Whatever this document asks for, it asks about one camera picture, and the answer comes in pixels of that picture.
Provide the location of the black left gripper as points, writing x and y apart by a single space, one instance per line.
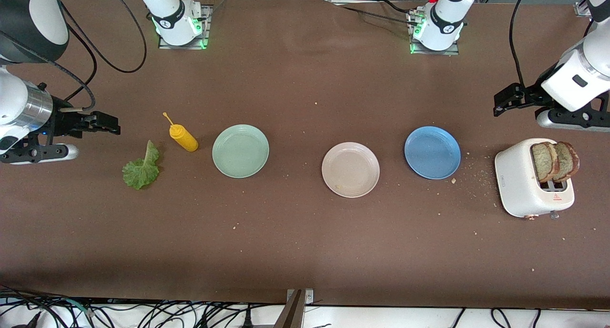
530 96

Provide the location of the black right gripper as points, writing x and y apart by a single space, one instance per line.
63 119

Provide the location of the green lettuce leaf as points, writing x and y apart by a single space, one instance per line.
140 173

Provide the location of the brown bread slice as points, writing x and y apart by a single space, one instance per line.
542 162
568 161

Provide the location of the yellow squeeze bottle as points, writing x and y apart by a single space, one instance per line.
185 139

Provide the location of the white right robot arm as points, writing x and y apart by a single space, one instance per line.
171 18

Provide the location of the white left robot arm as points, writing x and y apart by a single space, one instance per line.
445 23

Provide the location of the blue plate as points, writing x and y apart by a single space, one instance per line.
432 152

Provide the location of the mint green plate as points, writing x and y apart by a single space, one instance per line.
240 151

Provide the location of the beige plate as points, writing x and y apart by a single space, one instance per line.
350 168

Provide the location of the white toaster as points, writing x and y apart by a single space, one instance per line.
517 185

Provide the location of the silver corner clamp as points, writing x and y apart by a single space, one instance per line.
582 9

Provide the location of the dark metal pole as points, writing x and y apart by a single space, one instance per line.
290 316

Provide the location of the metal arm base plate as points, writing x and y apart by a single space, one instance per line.
452 52
208 27

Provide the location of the silver table edge bracket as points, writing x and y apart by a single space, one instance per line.
309 297

